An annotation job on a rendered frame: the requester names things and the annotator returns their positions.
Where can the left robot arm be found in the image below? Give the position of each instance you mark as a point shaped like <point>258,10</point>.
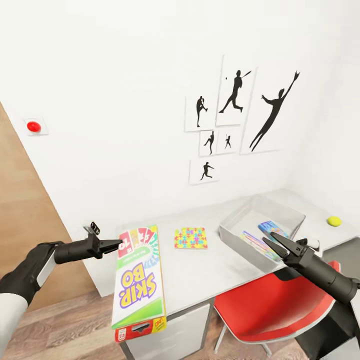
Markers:
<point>18,288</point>

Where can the tennis ball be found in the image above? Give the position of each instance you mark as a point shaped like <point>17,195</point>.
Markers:
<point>334,221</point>

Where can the jigsaw puzzle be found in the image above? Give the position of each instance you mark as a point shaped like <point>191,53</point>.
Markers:
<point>191,238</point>

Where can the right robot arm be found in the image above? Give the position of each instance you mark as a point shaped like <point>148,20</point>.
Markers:
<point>304,256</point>

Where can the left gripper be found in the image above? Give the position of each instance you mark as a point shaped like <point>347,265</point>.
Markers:
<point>92,247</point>

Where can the toy box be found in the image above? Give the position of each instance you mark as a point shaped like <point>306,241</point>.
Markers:
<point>256,210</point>

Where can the board game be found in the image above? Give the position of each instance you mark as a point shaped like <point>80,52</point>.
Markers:
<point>268,227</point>
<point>139,290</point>
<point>259,245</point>

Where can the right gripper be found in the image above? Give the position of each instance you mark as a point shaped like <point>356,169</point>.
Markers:
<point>303,260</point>

